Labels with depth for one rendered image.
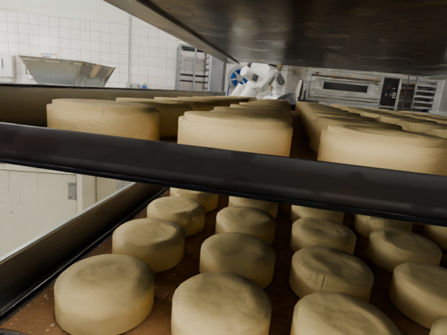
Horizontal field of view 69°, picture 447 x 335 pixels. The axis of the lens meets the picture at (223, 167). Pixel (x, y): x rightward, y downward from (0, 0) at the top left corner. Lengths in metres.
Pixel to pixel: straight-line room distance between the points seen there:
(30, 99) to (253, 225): 0.17
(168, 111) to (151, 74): 5.55
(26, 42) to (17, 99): 6.01
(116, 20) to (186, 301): 5.76
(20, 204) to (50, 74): 0.63
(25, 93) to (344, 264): 0.21
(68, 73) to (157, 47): 4.10
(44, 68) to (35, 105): 1.57
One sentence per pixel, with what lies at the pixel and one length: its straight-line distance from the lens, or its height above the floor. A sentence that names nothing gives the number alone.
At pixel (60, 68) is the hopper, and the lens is 1.74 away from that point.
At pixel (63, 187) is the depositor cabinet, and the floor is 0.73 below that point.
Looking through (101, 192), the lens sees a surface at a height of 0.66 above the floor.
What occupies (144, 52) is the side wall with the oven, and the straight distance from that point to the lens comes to 5.77.
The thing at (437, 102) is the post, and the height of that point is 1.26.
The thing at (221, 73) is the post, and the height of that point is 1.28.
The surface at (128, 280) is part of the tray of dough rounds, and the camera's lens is 0.19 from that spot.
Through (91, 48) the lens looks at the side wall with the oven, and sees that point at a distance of 5.91.
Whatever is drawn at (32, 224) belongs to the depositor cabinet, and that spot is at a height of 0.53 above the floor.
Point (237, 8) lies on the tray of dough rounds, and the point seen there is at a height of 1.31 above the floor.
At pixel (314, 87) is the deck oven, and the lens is 5.08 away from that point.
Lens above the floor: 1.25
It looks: 14 degrees down
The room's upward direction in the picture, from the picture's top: 5 degrees clockwise
